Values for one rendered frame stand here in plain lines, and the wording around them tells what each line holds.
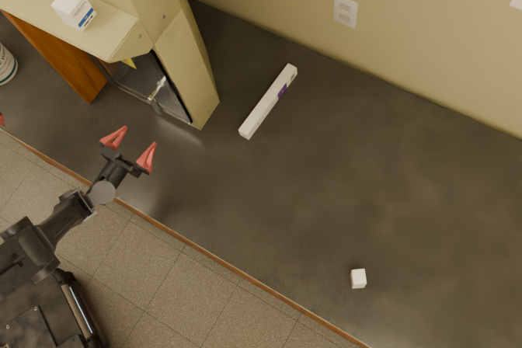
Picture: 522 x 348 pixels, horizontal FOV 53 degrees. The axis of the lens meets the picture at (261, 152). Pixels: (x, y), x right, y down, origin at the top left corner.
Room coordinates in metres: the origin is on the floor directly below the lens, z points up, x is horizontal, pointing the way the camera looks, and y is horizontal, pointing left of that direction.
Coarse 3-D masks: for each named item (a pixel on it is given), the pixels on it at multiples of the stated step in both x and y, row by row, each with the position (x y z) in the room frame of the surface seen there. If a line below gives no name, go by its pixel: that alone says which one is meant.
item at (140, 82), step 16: (112, 64) 0.88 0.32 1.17; (144, 64) 0.76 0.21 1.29; (160, 64) 0.73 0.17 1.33; (128, 80) 0.86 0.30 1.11; (144, 80) 0.80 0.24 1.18; (160, 80) 0.74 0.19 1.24; (144, 96) 0.84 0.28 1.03; (160, 96) 0.78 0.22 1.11; (176, 96) 0.72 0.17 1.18; (176, 112) 0.75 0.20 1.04
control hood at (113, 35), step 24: (0, 0) 0.88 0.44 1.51; (24, 0) 0.86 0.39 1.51; (48, 0) 0.84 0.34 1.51; (96, 0) 0.80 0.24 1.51; (48, 24) 0.78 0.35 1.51; (96, 24) 0.74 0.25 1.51; (120, 24) 0.72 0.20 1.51; (96, 48) 0.68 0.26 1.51; (120, 48) 0.67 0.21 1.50; (144, 48) 0.71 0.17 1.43
